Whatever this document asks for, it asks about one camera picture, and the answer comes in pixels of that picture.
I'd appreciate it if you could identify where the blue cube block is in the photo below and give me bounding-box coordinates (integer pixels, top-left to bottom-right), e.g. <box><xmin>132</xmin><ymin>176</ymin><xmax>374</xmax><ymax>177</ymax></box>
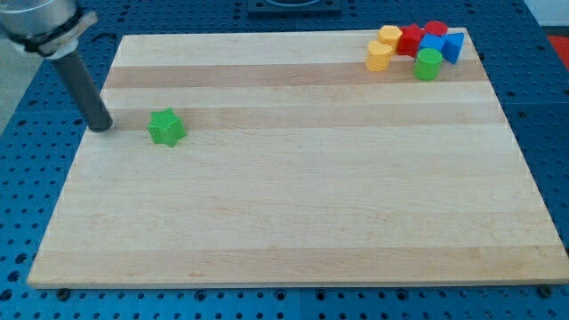
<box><xmin>418</xmin><ymin>34</ymin><xmax>445</xmax><ymax>52</ymax></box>

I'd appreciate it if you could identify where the green cylinder block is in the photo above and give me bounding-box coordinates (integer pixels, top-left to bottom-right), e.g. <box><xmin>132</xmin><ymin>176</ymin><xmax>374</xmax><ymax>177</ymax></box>
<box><xmin>413</xmin><ymin>48</ymin><xmax>444</xmax><ymax>81</ymax></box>

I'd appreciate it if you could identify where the red cylinder block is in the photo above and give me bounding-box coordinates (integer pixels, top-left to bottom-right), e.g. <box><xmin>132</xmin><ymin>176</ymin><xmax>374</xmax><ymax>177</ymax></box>
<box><xmin>424</xmin><ymin>20</ymin><xmax>448</xmax><ymax>36</ymax></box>

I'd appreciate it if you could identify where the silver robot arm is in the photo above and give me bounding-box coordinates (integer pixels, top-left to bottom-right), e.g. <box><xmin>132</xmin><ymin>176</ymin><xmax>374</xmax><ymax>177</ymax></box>
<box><xmin>1</xmin><ymin>0</ymin><xmax>113</xmax><ymax>132</ymax></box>

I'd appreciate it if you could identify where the yellow heart block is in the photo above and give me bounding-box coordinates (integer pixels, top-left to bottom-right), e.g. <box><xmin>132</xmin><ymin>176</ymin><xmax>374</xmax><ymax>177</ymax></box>
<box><xmin>365</xmin><ymin>40</ymin><xmax>393</xmax><ymax>72</ymax></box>

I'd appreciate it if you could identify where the red star block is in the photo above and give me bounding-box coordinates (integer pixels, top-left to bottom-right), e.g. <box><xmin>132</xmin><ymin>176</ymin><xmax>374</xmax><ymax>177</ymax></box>
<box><xmin>397</xmin><ymin>24</ymin><xmax>426</xmax><ymax>58</ymax></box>

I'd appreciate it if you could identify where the blue triangle block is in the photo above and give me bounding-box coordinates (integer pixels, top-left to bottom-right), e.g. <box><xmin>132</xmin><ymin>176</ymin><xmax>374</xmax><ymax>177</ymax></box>
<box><xmin>441</xmin><ymin>33</ymin><xmax>465</xmax><ymax>64</ymax></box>

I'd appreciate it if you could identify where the wooden board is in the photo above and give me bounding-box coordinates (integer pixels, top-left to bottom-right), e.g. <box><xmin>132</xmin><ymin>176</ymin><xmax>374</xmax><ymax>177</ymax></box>
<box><xmin>28</xmin><ymin>30</ymin><xmax>568</xmax><ymax>289</ymax></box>

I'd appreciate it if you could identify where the green star block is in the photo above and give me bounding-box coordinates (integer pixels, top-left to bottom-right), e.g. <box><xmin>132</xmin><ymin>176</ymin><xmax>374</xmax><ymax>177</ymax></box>
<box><xmin>147</xmin><ymin>108</ymin><xmax>187</xmax><ymax>147</ymax></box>

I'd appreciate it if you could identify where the yellow hexagon block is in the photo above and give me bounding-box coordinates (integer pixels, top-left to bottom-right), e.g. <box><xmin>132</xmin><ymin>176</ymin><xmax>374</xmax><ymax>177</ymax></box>
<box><xmin>377</xmin><ymin>25</ymin><xmax>403</xmax><ymax>55</ymax></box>

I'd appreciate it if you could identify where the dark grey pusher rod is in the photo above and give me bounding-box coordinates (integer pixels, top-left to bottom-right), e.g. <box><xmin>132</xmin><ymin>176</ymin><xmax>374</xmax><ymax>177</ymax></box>
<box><xmin>52</xmin><ymin>51</ymin><xmax>113</xmax><ymax>132</ymax></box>

